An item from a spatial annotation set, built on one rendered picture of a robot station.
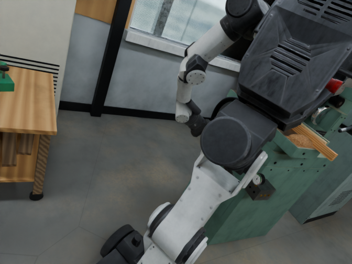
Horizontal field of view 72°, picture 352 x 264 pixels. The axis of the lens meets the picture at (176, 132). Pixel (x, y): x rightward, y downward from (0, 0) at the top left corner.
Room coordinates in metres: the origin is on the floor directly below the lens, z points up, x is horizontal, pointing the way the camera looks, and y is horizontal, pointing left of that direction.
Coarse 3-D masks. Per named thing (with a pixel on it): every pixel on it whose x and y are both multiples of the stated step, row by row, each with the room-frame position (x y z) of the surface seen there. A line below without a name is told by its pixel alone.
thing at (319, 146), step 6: (300, 126) 1.28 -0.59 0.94; (300, 132) 1.26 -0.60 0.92; (306, 132) 1.24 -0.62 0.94; (312, 138) 1.20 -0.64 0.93; (318, 144) 1.17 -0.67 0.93; (324, 144) 1.17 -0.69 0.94; (318, 150) 1.15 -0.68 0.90; (324, 150) 1.14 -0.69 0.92; (330, 150) 1.12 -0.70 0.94; (330, 156) 1.11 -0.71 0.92; (336, 156) 1.10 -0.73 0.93
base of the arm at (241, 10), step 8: (232, 0) 0.84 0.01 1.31; (240, 0) 0.83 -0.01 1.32; (248, 0) 0.81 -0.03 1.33; (256, 0) 0.81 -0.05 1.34; (232, 8) 0.83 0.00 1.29; (240, 8) 0.82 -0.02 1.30; (248, 8) 0.81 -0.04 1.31; (256, 8) 0.80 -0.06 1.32; (232, 16) 0.83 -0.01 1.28; (240, 16) 0.81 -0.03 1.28; (248, 16) 0.81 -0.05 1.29; (256, 16) 0.80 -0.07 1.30; (232, 24) 0.82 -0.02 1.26; (240, 24) 0.82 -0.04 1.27; (248, 24) 0.82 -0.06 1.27; (256, 24) 0.83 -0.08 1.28; (240, 32) 0.85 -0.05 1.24; (248, 32) 0.86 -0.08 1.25
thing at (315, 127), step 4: (348, 100) 1.49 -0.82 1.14; (324, 104) 1.45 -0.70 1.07; (328, 104) 1.43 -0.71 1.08; (344, 104) 1.48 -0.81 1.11; (348, 104) 1.51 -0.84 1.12; (340, 108) 1.48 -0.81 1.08; (344, 108) 1.50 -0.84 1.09; (348, 108) 1.53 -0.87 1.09; (344, 112) 1.52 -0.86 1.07; (348, 112) 1.54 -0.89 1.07; (304, 120) 1.48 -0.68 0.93; (308, 120) 1.47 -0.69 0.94; (308, 124) 1.45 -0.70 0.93; (312, 124) 1.44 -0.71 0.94; (316, 128) 1.44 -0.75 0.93; (320, 128) 1.46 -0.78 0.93; (324, 136) 1.52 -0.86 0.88
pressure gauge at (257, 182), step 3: (255, 174) 1.08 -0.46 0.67; (258, 174) 1.07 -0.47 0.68; (261, 174) 1.07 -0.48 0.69; (255, 177) 1.08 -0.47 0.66; (258, 177) 1.06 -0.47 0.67; (261, 177) 1.05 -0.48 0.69; (264, 177) 1.07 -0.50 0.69; (252, 180) 1.08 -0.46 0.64; (255, 180) 1.07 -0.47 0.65; (258, 180) 1.06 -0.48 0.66; (261, 180) 1.04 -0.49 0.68; (264, 180) 1.05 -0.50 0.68; (255, 183) 1.06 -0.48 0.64; (258, 183) 1.05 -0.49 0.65; (261, 183) 1.04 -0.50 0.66
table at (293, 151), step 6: (234, 90) 1.56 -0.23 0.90; (228, 96) 1.55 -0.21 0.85; (276, 132) 1.19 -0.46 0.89; (282, 132) 1.19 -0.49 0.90; (288, 132) 1.23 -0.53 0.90; (294, 132) 1.28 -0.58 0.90; (276, 138) 1.17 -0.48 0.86; (282, 138) 1.15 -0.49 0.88; (282, 144) 1.13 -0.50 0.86; (288, 144) 1.11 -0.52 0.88; (294, 144) 1.10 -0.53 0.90; (288, 150) 1.10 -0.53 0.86; (294, 150) 1.08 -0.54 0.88; (300, 150) 1.09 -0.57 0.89; (306, 150) 1.12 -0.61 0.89; (312, 150) 1.14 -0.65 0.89; (294, 156) 1.09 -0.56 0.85; (300, 156) 1.11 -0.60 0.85; (306, 156) 1.14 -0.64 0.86; (312, 156) 1.17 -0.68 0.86
